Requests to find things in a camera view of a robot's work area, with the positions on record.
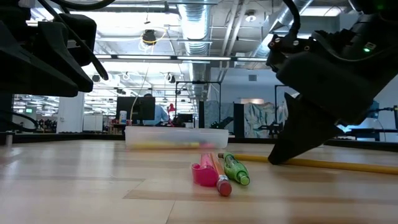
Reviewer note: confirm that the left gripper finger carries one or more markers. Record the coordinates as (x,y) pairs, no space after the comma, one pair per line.
(62,53)
(31,71)

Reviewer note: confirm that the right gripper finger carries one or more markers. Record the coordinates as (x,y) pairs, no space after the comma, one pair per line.
(301,133)

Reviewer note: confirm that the yellow pencil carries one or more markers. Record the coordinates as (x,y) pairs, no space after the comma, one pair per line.
(342,165)

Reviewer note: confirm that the green pen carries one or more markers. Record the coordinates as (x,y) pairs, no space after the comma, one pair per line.
(236,171)

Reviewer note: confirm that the thin pink pen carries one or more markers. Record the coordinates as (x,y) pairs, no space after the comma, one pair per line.
(207,145)

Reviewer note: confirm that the thick pink pen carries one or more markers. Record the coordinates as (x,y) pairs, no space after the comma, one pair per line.
(203,175)

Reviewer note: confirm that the clear box with orange lid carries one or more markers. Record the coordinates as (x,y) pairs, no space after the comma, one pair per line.
(174,137)

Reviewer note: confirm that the yellow highlighter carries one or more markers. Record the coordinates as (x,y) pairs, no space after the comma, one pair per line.
(164,145)

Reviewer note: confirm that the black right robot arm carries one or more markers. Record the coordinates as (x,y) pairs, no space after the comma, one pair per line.
(382,7)

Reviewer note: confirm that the green lit sign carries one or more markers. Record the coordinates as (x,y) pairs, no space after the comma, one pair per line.
(29,110)

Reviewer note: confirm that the black ceiling speaker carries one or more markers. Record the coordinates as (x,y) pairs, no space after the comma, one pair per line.
(171,78)
(95,78)

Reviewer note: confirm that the blue-white mural panel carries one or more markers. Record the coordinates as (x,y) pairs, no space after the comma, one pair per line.
(261,118)

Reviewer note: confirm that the white building column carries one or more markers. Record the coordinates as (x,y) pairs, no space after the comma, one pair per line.
(71,115)

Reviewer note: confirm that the dark long workbench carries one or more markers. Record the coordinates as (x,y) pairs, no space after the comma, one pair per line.
(373,130)

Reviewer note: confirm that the black partition panel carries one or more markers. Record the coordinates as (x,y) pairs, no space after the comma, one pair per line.
(238,121)

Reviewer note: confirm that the white cabinet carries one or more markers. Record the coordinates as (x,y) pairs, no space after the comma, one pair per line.
(92,123)

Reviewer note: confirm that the black computer monitor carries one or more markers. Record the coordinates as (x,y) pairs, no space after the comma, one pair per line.
(127,109)

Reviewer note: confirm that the white canister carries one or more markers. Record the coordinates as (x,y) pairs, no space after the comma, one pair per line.
(123,117)

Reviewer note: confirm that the white ceiling sensor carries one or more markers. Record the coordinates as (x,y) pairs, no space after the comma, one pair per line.
(250,17)

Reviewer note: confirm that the person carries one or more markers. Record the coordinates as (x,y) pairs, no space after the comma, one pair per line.
(160,115)

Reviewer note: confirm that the red desk lamp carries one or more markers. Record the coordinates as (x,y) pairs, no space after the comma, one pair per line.
(171,108)

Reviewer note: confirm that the long ceiling light bar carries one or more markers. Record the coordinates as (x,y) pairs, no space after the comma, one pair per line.
(202,58)

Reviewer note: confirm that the wall-mounted dark monitor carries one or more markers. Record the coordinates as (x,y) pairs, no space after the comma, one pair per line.
(373,109)

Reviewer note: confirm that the black rack frame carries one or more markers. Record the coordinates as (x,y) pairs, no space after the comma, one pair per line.
(199,82)
(280,85)

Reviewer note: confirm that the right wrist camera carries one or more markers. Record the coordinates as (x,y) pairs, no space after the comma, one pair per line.
(289,46)

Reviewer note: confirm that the black overhead camera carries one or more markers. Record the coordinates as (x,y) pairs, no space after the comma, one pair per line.
(149,37)

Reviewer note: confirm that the small grey post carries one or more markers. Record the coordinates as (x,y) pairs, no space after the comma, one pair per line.
(8,140)

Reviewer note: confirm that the grey wall vent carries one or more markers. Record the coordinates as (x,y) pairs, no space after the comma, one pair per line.
(252,77)

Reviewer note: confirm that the large slanted silver duct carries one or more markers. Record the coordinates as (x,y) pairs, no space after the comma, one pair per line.
(262,46)

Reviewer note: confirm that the silver ribbed ventilation duct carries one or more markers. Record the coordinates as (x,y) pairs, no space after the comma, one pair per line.
(194,25)

